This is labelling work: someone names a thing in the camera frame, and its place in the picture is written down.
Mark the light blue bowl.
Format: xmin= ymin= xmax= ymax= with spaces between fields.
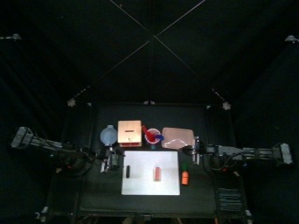
xmin=99 ymin=124 xmax=118 ymax=147

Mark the white cutting board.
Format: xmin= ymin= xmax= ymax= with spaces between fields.
xmin=121 ymin=150 xmax=182 ymax=196

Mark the wooden box with red drawer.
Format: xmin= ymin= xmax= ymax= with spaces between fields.
xmin=117 ymin=119 xmax=145 ymax=148

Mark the red plastic cup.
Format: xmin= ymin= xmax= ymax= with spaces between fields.
xmin=145 ymin=128 xmax=163 ymax=145

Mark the white text label sticker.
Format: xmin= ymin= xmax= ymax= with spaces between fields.
xmin=217 ymin=186 xmax=246 ymax=213

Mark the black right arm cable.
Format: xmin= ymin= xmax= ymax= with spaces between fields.
xmin=210 ymin=151 xmax=245 ymax=173

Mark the thin diagonal frame wire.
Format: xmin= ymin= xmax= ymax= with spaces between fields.
xmin=71 ymin=0 xmax=207 ymax=102
xmin=109 ymin=0 xmax=229 ymax=103

